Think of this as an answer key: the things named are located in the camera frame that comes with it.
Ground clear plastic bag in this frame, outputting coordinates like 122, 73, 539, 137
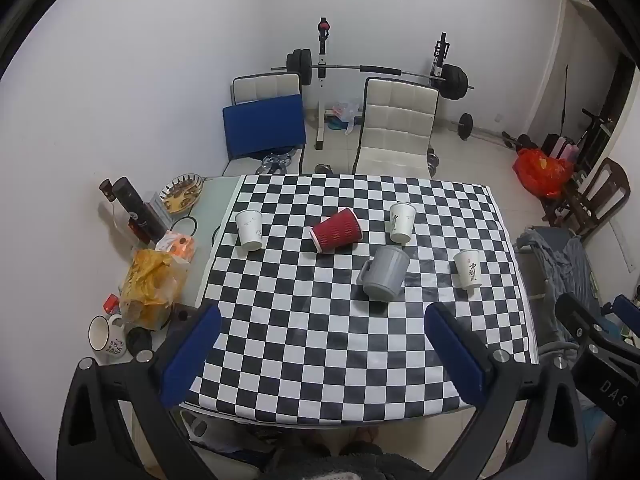
330, 101, 362, 121

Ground orange snack packet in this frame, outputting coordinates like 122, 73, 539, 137
155, 230, 197, 261

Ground black white checkered tablecloth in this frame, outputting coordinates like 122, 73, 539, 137
180, 174, 541, 423

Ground plate of snacks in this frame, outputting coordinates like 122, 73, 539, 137
159, 173, 205, 213

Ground tall black flask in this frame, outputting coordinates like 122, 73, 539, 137
111, 176, 168, 243

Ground white barbell rack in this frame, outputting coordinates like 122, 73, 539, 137
312, 16, 451, 152

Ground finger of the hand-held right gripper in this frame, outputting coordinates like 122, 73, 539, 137
555, 292, 613, 361
600, 294, 640, 346

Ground grey plastic mug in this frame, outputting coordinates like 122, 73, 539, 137
357, 245, 411, 303

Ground metal weight plates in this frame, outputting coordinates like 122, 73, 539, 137
255, 146, 301, 176

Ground yellow plastic bag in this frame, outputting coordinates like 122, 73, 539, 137
120, 249, 190, 331

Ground black barbell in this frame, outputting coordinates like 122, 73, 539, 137
270, 49, 476, 98

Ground red ribbed paper cup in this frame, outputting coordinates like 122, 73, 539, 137
310, 207, 363, 254

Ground white padded chair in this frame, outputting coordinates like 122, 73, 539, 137
222, 72, 307, 177
352, 76, 441, 177

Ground black round lid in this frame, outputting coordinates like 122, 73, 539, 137
126, 327, 153, 356

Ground white paper cup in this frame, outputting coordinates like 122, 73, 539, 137
453, 249, 483, 292
389, 202, 417, 245
235, 209, 264, 252

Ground small black dumbbell bar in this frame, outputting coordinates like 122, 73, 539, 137
451, 112, 506, 142

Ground brown wooden chair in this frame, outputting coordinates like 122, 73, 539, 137
542, 157, 632, 236

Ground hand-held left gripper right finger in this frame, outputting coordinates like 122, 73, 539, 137
425, 302, 592, 480

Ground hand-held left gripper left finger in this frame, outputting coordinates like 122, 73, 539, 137
56, 304, 266, 480

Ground white ceramic mug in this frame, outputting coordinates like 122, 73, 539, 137
88, 314, 128, 361

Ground blue board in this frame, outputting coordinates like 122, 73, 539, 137
222, 94, 307, 161

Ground grey cloth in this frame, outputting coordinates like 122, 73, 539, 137
515, 226, 601, 311

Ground red plastic bag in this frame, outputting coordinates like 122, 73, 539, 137
513, 147, 575, 198

